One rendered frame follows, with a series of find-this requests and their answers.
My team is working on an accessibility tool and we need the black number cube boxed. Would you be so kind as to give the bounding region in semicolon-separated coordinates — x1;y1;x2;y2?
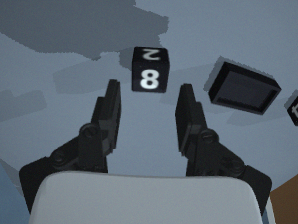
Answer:
131;47;170;93
287;96;298;126

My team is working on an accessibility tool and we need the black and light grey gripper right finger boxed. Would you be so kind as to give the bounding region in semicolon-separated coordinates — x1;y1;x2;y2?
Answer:
175;83;272;218

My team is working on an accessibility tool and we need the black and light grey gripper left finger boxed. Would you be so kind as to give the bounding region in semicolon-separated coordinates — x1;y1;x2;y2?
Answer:
19;79;121;214

